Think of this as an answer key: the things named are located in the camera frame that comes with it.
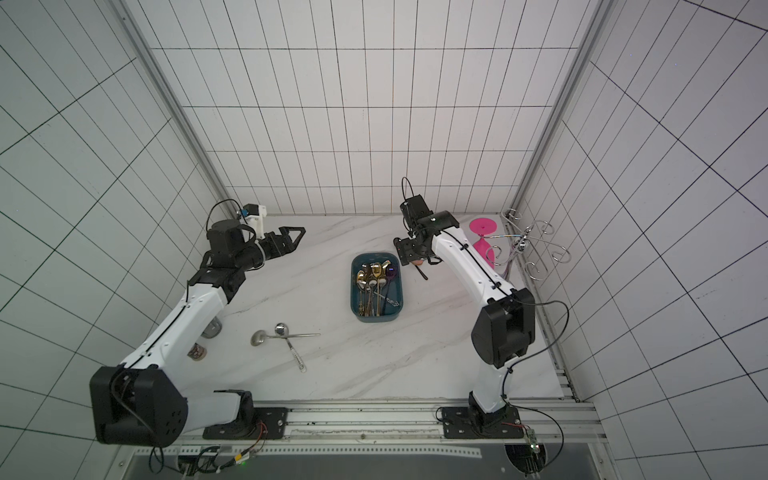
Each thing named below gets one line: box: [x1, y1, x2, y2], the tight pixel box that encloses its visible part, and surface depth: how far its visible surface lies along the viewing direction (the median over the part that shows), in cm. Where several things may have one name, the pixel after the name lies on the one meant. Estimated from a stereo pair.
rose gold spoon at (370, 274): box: [365, 267, 378, 301], surface depth 102 cm
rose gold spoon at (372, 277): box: [366, 273, 379, 317], surface depth 99 cm
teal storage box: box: [351, 252, 404, 323], surface depth 99 cm
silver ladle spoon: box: [250, 330, 321, 346], surface depth 89 cm
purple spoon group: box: [381, 266, 397, 316], surface depth 101 cm
